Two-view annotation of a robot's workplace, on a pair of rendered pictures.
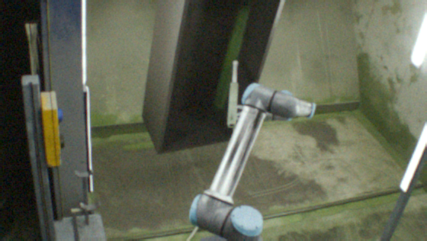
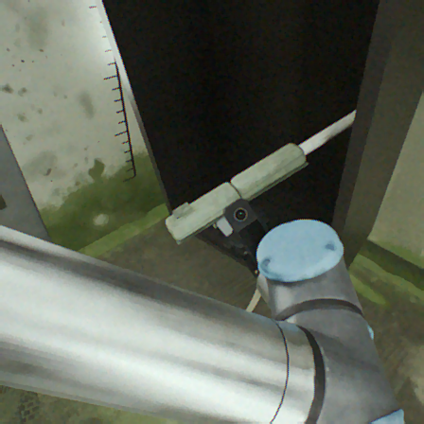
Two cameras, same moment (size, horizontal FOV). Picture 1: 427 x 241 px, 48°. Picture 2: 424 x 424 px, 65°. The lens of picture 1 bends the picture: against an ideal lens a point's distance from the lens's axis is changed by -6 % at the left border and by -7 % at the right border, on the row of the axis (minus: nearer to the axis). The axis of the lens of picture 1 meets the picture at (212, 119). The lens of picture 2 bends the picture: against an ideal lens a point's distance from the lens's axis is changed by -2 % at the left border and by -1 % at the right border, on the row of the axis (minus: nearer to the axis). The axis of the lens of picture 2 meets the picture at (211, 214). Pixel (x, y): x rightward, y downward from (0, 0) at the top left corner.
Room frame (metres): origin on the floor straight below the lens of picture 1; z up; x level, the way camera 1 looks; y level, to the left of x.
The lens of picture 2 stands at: (2.41, -0.60, 1.29)
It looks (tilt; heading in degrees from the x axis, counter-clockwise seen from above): 40 degrees down; 69
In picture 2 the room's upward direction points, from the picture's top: straight up
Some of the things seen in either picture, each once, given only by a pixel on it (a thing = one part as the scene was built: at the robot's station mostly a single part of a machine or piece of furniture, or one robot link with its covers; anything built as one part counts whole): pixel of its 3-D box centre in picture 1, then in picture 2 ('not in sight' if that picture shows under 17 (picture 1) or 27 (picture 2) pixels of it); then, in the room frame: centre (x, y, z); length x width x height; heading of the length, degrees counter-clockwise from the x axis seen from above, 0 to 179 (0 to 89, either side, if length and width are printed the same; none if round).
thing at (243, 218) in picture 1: (243, 228); not in sight; (1.68, -0.21, 0.83); 0.17 x 0.15 x 0.18; 68
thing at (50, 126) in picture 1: (50, 130); not in sight; (1.45, 0.58, 1.42); 0.12 x 0.06 x 0.26; 23
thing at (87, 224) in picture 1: (83, 216); not in sight; (1.49, 0.49, 0.95); 0.26 x 0.15 x 0.32; 23
